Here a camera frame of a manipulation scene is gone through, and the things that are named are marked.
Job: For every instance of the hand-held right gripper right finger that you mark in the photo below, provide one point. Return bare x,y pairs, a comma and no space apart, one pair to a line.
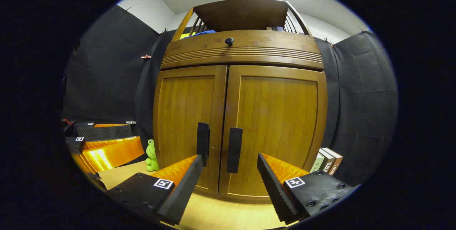
274,187

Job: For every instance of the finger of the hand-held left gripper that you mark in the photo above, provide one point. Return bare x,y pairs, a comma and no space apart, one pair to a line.
107,132
107,155

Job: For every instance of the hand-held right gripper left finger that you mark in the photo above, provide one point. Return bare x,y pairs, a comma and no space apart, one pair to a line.
185,187

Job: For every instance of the wooden shoe cabinet door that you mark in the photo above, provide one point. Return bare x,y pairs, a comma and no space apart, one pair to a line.
278,116
185,116

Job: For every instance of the wooden double-door shoe cabinet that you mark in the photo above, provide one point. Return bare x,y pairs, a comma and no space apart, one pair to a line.
242,14

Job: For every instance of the wooden cabinet drawer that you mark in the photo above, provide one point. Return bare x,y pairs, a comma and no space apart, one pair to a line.
270,45

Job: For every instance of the green frog plush toy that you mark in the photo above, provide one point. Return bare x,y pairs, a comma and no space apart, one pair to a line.
152,157

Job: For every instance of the pale green book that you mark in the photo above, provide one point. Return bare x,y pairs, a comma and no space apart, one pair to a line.
317,164

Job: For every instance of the black backdrop cloth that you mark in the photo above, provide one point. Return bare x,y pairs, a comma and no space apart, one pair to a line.
107,80

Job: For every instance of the white spine book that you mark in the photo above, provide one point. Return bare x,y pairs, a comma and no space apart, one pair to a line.
327,161

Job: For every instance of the brown book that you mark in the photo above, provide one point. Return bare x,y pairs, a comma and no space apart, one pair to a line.
336,160

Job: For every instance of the reddish cloth clip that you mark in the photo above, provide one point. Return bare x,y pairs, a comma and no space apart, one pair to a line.
146,56

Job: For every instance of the small dark clip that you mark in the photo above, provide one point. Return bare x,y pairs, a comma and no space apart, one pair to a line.
164,31

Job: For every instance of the blue cloth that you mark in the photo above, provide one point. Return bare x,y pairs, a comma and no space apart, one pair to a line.
203,32

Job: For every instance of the black round drawer knob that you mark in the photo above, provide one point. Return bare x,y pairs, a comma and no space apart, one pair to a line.
229,41

